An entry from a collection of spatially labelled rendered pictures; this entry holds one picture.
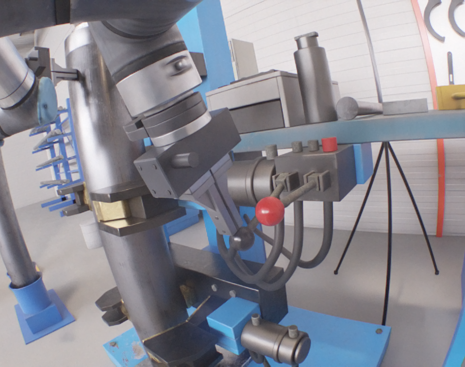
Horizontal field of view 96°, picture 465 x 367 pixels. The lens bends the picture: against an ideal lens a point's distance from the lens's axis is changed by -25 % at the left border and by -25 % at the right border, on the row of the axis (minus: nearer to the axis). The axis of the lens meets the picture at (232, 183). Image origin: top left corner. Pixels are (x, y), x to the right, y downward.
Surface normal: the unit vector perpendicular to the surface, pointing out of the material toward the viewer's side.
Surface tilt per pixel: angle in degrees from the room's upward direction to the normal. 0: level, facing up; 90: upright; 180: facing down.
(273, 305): 90
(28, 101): 131
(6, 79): 136
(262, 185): 79
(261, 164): 26
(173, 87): 97
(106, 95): 90
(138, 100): 109
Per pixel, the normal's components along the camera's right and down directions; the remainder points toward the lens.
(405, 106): -0.64, 0.25
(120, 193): 0.35, 0.12
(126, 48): -0.04, 0.48
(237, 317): -0.17, -0.97
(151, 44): 0.48, 0.26
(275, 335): -0.36, -0.84
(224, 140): 0.75, 0.00
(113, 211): 0.04, 0.18
